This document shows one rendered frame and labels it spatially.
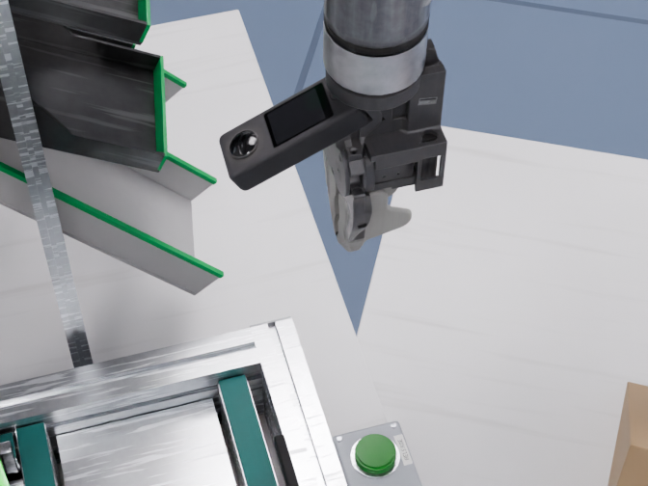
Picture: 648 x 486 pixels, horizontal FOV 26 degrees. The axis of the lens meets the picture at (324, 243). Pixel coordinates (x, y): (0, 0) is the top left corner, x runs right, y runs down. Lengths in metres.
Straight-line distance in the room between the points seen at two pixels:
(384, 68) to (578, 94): 2.08
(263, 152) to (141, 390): 0.43
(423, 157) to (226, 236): 0.62
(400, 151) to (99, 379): 0.50
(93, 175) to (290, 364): 0.28
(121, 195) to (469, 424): 0.44
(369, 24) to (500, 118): 2.03
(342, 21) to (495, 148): 0.81
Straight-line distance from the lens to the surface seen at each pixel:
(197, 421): 1.46
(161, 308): 1.61
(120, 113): 1.33
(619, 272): 1.66
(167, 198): 1.50
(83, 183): 1.43
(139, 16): 1.20
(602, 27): 3.22
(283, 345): 1.45
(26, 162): 1.24
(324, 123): 1.05
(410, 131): 1.08
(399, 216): 1.15
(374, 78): 1.00
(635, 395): 1.51
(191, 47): 1.88
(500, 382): 1.55
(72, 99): 1.32
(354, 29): 0.97
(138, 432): 1.46
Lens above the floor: 2.16
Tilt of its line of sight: 52 degrees down
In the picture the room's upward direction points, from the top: straight up
